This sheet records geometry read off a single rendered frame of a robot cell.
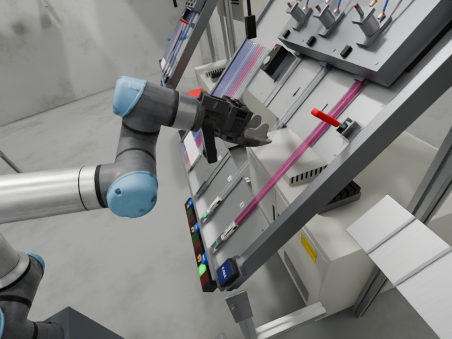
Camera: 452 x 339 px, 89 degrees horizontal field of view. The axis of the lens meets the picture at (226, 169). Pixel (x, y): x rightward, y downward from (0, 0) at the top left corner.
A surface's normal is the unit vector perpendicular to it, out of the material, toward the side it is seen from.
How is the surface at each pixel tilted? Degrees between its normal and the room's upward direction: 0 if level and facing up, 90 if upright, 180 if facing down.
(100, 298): 0
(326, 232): 0
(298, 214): 90
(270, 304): 0
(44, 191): 48
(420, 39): 90
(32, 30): 90
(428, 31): 90
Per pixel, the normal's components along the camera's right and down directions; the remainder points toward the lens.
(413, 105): 0.29, 0.59
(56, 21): 0.51, 0.50
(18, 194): 0.22, -0.10
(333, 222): -0.17, -0.74
